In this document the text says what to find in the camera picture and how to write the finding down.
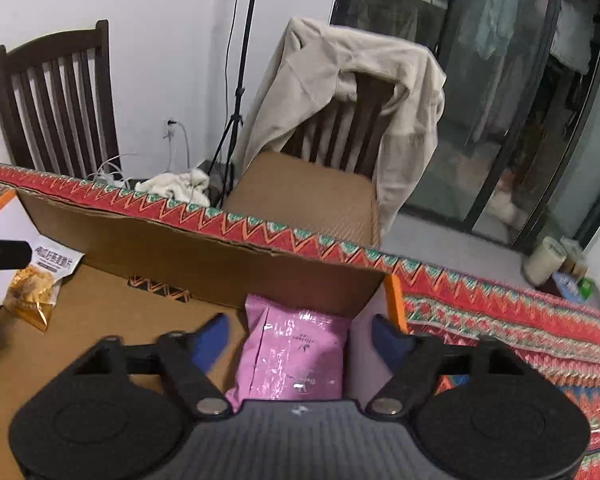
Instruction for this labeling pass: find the white charger cable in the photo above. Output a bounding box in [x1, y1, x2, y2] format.
[86, 118, 193, 188]

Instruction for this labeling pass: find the red patterned tablecloth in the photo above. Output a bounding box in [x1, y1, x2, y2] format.
[0, 165, 600, 479]

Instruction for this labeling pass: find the dark wooden chair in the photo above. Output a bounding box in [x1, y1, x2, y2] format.
[0, 20, 120, 178]

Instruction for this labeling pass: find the pink snack bag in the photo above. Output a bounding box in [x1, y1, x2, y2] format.
[225, 295, 350, 410]

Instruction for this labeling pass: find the white cloth on floor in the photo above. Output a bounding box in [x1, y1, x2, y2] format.
[134, 168, 211, 207]

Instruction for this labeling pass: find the wooden chair with cushion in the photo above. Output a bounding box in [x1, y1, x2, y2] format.
[223, 73, 393, 248]

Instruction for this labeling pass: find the white cylindrical bin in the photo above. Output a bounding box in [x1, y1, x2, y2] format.
[522, 236, 567, 286]

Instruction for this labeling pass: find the beige jacket on chair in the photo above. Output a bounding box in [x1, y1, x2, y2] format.
[232, 18, 446, 234]

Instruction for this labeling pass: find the orange cardboard snack box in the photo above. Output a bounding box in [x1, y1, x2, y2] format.
[0, 191, 404, 479]

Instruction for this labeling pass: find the black framed glass door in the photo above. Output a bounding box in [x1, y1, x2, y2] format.
[332, 0, 600, 252]

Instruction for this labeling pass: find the black light tripod stand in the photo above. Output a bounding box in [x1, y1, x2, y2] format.
[209, 0, 257, 209]

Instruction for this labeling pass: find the yellow chips snack bag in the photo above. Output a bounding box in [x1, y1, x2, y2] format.
[3, 235, 83, 332]

